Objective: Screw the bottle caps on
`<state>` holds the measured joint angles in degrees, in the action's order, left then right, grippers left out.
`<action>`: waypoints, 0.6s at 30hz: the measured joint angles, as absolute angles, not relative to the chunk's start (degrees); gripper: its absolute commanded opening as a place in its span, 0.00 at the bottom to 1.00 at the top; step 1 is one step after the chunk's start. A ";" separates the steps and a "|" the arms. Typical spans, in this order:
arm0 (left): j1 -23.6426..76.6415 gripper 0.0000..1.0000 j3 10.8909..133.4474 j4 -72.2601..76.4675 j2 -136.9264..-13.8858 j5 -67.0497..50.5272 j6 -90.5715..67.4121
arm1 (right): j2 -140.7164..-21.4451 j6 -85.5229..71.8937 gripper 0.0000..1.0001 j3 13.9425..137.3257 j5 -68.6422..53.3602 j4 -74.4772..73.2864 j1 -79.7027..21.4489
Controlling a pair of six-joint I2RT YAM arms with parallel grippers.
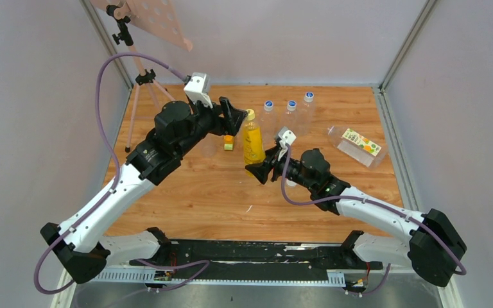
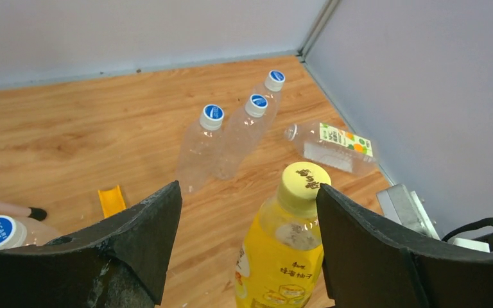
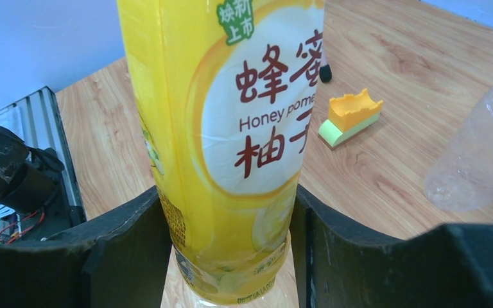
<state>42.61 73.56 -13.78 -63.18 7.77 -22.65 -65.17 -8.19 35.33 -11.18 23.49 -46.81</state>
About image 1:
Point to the clear capped bottle left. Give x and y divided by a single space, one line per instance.
268 122

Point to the yellow label juice bottle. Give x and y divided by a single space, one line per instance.
253 151

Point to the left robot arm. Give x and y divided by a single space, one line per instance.
80 242

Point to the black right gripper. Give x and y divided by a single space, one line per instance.
262 170

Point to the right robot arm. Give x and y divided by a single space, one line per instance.
426 242

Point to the yellow bottle cap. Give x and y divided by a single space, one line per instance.
250 115

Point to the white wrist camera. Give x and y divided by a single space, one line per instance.
197 89
284 139

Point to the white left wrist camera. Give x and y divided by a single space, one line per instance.
197 89

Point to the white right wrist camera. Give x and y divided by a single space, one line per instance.
284 139

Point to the white bottle cap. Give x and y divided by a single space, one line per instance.
290 183

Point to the clear capped bottle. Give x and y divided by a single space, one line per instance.
289 119
268 122
305 112

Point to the yellow green toy block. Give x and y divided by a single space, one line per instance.
228 142

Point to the large pineapple juice bottle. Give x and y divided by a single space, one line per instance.
357 146

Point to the clear capped bottle middle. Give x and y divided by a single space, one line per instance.
289 119

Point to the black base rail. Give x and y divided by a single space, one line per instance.
247 263

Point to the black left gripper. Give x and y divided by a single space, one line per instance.
221 113

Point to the clear capped bottle right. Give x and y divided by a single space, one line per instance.
305 112

